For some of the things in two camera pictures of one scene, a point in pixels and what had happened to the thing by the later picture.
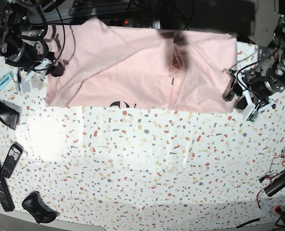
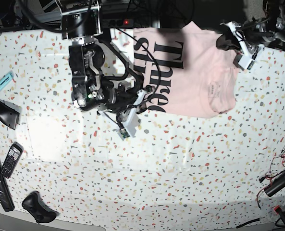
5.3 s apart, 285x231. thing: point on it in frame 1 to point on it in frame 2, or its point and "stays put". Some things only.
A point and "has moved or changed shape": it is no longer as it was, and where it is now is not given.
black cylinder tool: (282, 181) stays put
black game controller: (34, 204) stays put
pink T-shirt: (106, 64) has moved or changed shape
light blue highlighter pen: (3, 82) stays put
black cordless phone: (12, 159) stays put
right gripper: (249, 101) to (251, 35)
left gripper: (35, 62) to (122, 102)
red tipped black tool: (278, 210) stays put
